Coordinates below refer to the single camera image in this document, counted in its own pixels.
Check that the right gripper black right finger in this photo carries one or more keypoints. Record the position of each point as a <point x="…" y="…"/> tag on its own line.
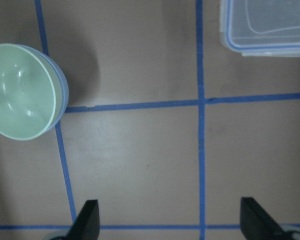
<point x="257" y="224"/>

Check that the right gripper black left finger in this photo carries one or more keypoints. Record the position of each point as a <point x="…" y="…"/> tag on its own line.
<point x="87" y="223"/>

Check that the blue bowl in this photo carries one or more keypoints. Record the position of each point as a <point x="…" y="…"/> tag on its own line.
<point x="62" y="92"/>

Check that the green bowl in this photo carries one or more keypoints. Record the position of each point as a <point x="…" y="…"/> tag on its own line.
<point x="28" y="99"/>

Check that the clear plastic lidded container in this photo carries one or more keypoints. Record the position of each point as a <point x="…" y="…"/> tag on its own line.
<point x="261" y="28"/>

